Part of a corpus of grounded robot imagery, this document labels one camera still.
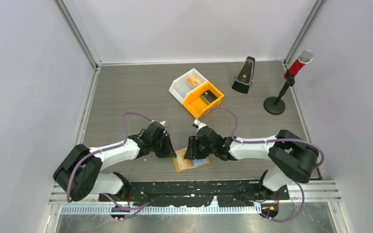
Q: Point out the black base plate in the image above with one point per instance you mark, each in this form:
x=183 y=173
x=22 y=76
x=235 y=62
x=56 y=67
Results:
x=232 y=193

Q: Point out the blue credit card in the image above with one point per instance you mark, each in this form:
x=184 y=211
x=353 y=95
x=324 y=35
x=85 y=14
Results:
x=193 y=163

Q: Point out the yellow plastic bin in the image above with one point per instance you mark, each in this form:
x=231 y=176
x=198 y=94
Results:
x=195 y=106

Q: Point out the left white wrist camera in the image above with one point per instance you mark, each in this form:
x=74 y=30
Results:
x=159 y=125

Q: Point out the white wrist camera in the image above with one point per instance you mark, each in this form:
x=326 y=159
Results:
x=198 y=124
x=159 y=125

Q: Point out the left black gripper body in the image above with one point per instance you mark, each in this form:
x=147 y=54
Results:
x=156 y=145

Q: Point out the white plastic bin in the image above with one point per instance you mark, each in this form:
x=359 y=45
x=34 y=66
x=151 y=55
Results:
x=180 y=88

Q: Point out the orange card holder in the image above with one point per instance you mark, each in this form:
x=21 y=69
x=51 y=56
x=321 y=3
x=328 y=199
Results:
x=181 y=162

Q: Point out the orange box in white bin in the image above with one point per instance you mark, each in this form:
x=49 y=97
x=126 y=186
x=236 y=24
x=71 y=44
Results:
x=193 y=81

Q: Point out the black metronome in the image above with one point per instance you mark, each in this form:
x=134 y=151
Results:
x=244 y=79

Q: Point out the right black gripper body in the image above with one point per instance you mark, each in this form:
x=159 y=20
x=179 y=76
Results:
x=205 y=150

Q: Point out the white toothed rail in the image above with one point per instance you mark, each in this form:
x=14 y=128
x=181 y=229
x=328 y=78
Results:
x=104 y=209

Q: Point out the black cards in yellow bin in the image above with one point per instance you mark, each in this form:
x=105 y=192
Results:
x=208 y=97

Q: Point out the red microphone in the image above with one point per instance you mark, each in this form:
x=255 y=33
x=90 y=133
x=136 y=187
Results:
x=304 y=57

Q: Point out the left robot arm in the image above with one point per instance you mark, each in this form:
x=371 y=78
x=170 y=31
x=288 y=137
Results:
x=81 y=172

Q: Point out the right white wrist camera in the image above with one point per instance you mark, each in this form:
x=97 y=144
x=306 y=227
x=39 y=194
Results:
x=198 y=124

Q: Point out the black microphone stand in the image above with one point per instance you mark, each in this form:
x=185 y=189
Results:
x=275 y=105

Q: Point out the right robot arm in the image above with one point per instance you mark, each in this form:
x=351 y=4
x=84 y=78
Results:
x=294 y=158

